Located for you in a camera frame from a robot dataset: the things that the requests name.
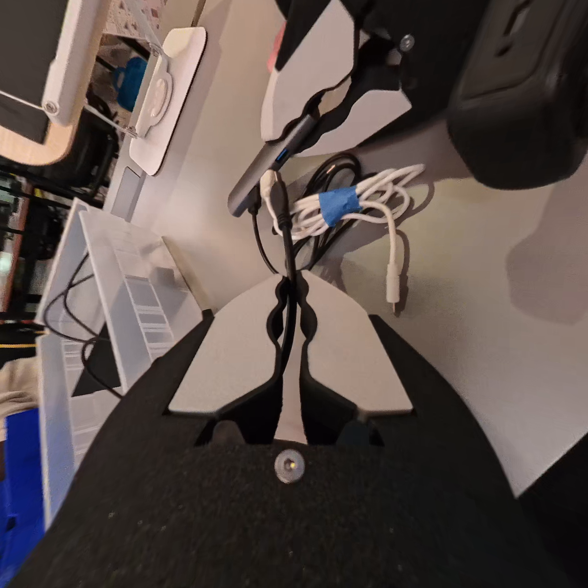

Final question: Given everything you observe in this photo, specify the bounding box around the wooden board with dark panel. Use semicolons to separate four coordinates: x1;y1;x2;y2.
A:
0;0;79;168

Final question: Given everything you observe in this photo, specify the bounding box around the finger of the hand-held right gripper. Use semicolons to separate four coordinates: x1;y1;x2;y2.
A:
261;0;357;143
294;83;413;158

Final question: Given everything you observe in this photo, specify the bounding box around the white folding stand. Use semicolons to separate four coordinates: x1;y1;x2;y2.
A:
41;0;208;177

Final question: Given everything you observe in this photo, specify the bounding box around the blue plastic bin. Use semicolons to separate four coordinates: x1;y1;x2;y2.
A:
0;408;47;572

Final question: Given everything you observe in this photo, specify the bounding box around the blue tape band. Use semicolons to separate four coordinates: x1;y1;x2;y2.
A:
318;186;361;227

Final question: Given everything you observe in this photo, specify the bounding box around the black hub cable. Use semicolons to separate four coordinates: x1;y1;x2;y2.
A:
43;252;125;399

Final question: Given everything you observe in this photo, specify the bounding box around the grey desk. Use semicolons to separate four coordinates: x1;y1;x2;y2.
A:
103;0;588;499

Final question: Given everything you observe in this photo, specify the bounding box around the grey desk pad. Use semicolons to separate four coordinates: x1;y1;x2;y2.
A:
109;165;149;222

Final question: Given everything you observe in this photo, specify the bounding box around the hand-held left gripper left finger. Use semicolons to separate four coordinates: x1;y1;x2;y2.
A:
168;275;290;416

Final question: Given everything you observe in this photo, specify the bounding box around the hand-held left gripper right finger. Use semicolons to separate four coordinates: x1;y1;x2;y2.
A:
299;271;414;416

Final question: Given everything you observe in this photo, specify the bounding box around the person's white shirt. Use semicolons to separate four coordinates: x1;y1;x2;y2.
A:
0;357;41;416

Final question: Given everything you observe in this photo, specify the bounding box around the person's right hand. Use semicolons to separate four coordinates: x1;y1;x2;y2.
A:
269;23;286;72

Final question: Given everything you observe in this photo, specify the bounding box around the white cable bundle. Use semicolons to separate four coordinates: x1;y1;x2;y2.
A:
261;164;429;315

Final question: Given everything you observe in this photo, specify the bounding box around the blue box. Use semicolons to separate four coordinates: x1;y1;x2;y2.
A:
111;56;149;112

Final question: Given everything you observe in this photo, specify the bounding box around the thick black cable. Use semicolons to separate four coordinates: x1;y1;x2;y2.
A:
268;171;298;382

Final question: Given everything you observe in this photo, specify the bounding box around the grey usb hub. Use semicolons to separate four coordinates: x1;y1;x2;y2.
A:
227;114;322;219

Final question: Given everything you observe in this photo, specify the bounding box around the clear plastic bin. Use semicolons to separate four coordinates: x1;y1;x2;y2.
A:
36;198;205;529

